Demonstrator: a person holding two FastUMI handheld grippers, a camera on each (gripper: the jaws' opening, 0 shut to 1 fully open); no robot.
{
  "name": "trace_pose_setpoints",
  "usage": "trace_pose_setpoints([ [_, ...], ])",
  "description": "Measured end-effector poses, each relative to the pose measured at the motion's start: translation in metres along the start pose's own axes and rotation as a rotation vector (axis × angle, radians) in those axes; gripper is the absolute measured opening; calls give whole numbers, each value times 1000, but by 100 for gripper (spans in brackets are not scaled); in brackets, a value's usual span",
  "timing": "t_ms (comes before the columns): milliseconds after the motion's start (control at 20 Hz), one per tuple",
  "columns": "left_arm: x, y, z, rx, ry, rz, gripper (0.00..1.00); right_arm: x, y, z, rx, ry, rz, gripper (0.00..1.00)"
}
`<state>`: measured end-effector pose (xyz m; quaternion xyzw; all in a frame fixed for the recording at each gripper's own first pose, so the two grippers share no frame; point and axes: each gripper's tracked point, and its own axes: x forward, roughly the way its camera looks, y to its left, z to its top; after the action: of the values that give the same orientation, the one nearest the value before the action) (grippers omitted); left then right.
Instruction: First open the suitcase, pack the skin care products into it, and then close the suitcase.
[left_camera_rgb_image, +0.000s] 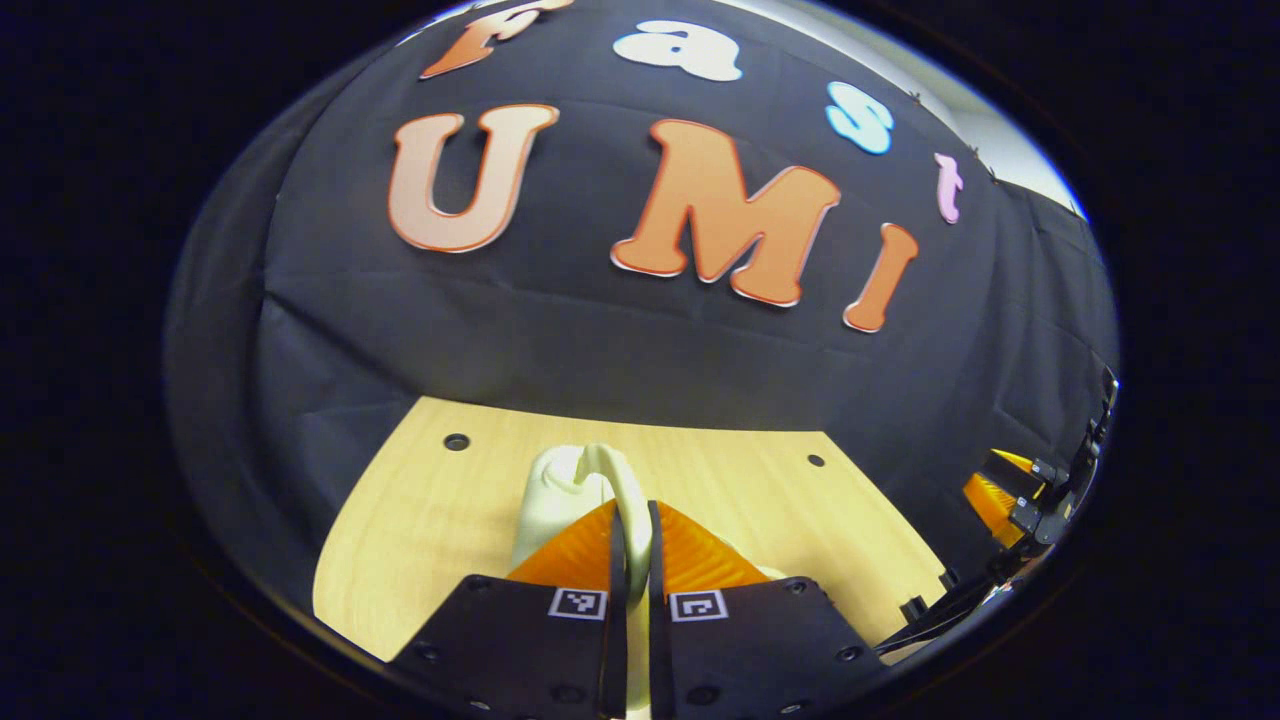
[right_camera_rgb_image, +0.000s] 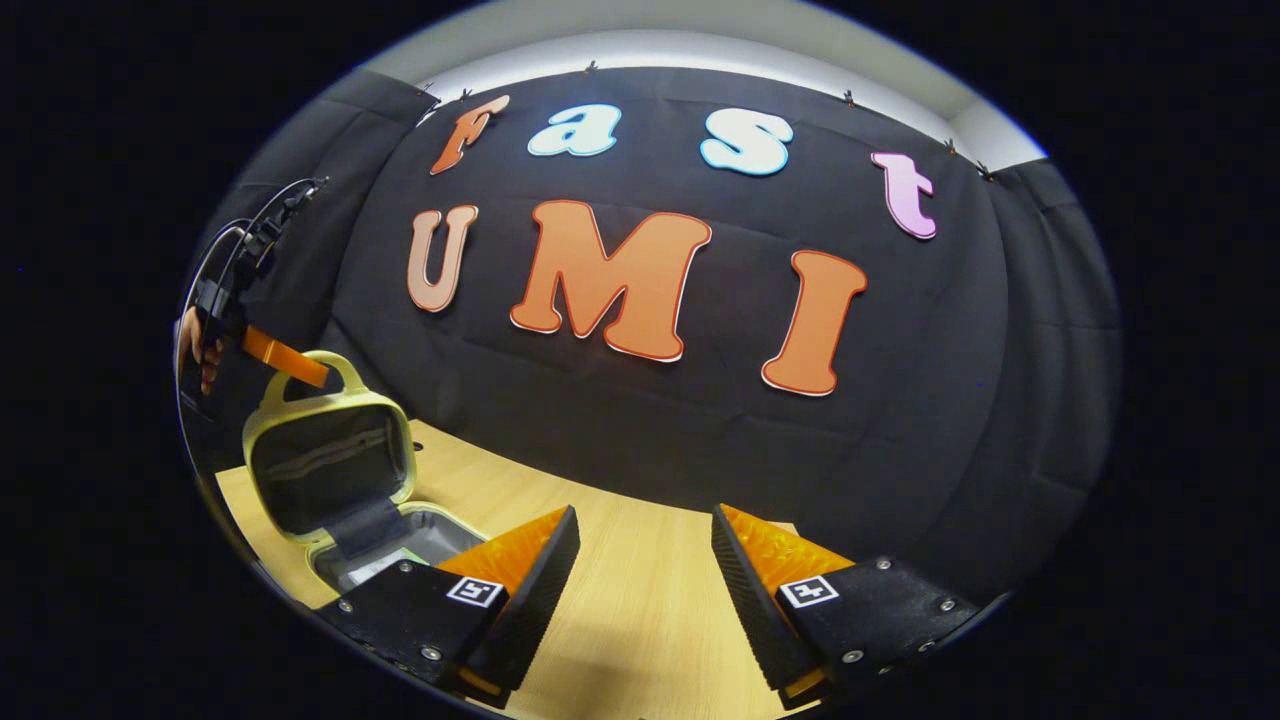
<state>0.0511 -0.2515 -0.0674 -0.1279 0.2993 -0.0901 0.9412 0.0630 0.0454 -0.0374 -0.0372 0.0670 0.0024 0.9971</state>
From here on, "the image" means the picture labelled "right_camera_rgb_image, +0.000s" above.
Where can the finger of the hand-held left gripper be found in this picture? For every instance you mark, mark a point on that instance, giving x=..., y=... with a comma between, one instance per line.
x=285, y=358

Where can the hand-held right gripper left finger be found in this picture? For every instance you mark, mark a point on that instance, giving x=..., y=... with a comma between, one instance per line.
x=530, y=610

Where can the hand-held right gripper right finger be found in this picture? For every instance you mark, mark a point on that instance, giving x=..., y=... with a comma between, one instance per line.
x=760, y=620

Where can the pale yellow suitcase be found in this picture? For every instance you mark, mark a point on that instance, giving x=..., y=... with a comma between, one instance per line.
x=330, y=460

